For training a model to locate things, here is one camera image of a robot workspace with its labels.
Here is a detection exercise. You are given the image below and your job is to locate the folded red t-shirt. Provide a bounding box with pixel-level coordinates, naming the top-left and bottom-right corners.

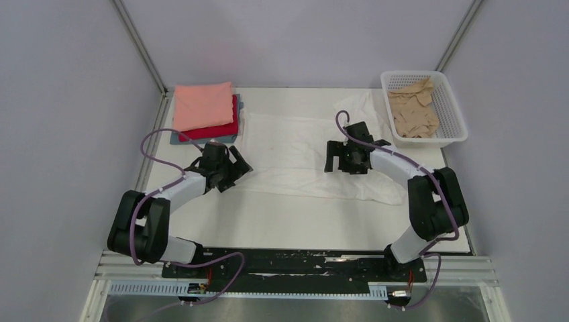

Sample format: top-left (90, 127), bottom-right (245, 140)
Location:
top-left (170, 94), bottom-right (243, 144)

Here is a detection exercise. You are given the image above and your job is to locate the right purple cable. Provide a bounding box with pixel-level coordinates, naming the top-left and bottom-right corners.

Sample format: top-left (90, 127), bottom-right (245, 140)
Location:
top-left (335, 110), bottom-right (460, 311)

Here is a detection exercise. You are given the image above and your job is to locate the white plastic laundry basket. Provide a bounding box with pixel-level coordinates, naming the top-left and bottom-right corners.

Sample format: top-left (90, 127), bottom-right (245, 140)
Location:
top-left (380, 70), bottom-right (468, 148)

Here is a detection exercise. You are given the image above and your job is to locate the folded teal t-shirt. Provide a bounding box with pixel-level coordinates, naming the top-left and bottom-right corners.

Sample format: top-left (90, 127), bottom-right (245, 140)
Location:
top-left (170, 94), bottom-right (244, 145)

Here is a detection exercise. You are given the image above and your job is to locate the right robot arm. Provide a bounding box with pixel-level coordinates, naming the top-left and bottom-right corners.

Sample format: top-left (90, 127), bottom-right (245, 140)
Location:
top-left (324, 121), bottom-right (470, 280)

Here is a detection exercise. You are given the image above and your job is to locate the white t-shirt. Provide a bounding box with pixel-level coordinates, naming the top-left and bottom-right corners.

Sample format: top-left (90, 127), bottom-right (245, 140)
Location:
top-left (235, 91), bottom-right (405, 205)

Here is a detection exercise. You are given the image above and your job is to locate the aluminium frame post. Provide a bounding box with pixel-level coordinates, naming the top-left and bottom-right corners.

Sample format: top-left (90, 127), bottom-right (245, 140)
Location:
top-left (109, 0), bottom-right (168, 96)
top-left (435, 0), bottom-right (485, 72)

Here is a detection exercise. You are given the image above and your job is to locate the beige t-shirt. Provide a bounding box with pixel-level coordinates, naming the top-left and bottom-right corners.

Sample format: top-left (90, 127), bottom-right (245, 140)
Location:
top-left (388, 78), bottom-right (439, 139)

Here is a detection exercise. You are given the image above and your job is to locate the right aluminium frame post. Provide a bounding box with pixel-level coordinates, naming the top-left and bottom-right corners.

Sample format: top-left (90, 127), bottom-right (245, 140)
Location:
top-left (435, 0), bottom-right (485, 72)

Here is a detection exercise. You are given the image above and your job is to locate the left aluminium frame post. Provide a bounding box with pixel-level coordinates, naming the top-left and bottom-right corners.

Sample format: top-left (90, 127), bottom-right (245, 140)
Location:
top-left (109, 0), bottom-right (168, 96)

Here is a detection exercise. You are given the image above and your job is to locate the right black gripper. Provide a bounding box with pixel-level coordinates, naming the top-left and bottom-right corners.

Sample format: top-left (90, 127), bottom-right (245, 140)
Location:
top-left (325, 140), bottom-right (368, 175)

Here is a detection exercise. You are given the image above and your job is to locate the folded salmon pink t-shirt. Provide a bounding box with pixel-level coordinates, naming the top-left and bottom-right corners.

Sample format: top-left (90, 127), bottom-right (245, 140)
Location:
top-left (172, 82), bottom-right (234, 131)

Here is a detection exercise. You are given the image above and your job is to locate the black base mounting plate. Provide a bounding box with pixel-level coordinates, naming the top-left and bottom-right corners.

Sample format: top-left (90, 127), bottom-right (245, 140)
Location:
top-left (162, 248), bottom-right (427, 294)

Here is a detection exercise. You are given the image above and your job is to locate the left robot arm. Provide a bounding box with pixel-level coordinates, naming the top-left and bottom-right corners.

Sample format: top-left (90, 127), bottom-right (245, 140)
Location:
top-left (107, 142), bottom-right (253, 278)

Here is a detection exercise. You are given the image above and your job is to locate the white slotted cable duct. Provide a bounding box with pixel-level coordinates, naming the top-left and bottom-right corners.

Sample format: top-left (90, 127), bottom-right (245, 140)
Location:
top-left (108, 280), bottom-right (389, 301)

